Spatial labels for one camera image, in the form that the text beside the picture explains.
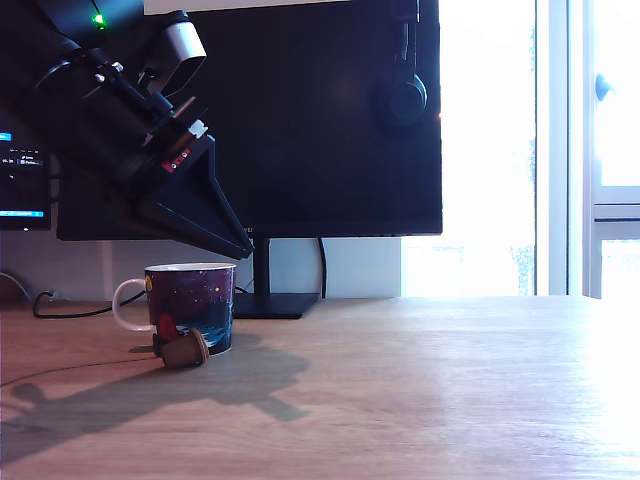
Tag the screen with lit text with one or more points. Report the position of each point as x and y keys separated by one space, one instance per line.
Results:
x=22 y=195

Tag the black headphones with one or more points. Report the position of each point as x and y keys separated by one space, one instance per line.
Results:
x=406 y=97

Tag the white window frame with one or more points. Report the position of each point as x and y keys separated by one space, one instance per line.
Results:
x=559 y=150

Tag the large black monitor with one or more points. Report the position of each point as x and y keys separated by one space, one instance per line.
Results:
x=325 y=150

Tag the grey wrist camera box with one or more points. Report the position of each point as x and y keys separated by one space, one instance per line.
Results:
x=182 y=47

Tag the black monitor stand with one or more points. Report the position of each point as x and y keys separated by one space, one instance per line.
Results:
x=265 y=295

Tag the brown coffee capsule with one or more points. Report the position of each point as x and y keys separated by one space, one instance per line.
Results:
x=182 y=352

